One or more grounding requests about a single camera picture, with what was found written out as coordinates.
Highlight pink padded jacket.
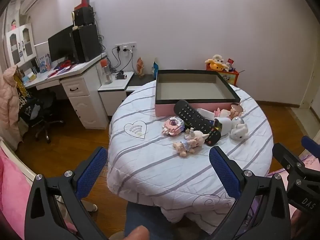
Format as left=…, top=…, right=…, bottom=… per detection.
left=0, top=66, right=22, bottom=143

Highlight person's left hand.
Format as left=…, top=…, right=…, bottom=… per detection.
left=124, top=225, right=150, bottom=240

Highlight black power cable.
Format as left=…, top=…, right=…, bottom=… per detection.
left=111, top=46, right=133, bottom=72

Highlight blue and white box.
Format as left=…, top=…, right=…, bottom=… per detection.
left=40, top=55, right=52, bottom=72

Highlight small white box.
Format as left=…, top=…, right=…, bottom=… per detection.
left=196, top=108, right=215, bottom=120

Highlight white and pink block toy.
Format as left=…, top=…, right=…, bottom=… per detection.
left=214, top=108, right=232, bottom=119

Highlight orange snack bag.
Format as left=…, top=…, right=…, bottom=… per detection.
left=136, top=57, right=145, bottom=77

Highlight pink box with black rim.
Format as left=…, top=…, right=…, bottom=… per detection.
left=155, top=69, right=242, bottom=117

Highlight black office chair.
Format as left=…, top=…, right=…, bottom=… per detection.
left=21, top=91, right=64, bottom=143

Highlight yellow and white plush toy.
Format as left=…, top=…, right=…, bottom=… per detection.
left=205, top=54, right=229, bottom=72

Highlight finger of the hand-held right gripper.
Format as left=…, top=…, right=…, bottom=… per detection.
left=272, top=142, right=320, bottom=189
left=301, top=135, right=320, bottom=155

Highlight grey slipper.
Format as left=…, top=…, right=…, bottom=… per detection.
left=81, top=200, right=98, bottom=212

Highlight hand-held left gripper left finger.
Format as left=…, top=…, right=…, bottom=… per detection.
left=24, top=146, right=108, bottom=240

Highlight blue and white bag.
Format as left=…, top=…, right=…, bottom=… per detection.
left=152, top=57, right=159, bottom=79

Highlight large black speaker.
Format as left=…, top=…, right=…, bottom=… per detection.
left=72, top=24, right=101, bottom=63

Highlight white oval case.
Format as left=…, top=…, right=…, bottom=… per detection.
left=220, top=119, right=234, bottom=137

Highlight rose gold metal jar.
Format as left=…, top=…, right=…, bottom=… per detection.
left=230, top=104, right=244, bottom=119

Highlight white desk with drawers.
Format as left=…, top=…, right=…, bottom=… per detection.
left=24, top=52, right=109, bottom=130

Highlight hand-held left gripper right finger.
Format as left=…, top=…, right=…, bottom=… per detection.
left=209, top=145, right=292, bottom=240

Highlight white wall outlet strip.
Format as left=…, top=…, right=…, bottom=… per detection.
left=115, top=42, right=137, bottom=52

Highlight clear bottle with orange cap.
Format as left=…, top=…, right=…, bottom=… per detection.
left=100, top=59, right=112, bottom=85

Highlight white bed frame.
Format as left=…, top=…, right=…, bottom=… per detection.
left=0, top=137, right=38, bottom=183

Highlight pink blanket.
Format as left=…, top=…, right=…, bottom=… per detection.
left=0, top=145, right=75, bottom=230

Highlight small black remote control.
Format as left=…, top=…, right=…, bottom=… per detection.
left=205, top=124, right=222, bottom=147

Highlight pig figurine in blue dress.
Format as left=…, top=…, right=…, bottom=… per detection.
left=173, top=140, right=198, bottom=158

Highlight white glass-door cabinet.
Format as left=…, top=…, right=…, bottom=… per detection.
left=3, top=23, right=37, bottom=67

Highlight person's jeans leg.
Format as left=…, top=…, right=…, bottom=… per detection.
left=124, top=201, right=215, bottom=240

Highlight red toy crate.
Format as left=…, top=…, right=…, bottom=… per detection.
left=206, top=64, right=240, bottom=85

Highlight large black remote control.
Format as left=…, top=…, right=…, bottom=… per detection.
left=174, top=100, right=213, bottom=134

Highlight red papers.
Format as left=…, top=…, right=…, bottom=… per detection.
left=54, top=59, right=78, bottom=70

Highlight round table striped cloth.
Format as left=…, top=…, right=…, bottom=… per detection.
left=107, top=80, right=274, bottom=233

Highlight white dog toy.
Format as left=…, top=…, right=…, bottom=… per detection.
left=230, top=117, right=248, bottom=143

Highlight white door frame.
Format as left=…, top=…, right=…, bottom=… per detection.
left=300, top=62, right=320, bottom=110

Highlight pale pink pig figurine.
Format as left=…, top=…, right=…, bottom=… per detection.
left=185, top=127, right=210, bottom=147

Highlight white nightstand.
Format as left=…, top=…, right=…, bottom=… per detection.
left=97, top=71, right=135, bottom=117

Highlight black computer monitor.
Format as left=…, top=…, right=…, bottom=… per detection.
left=47, top=25, right=75, bottom=63

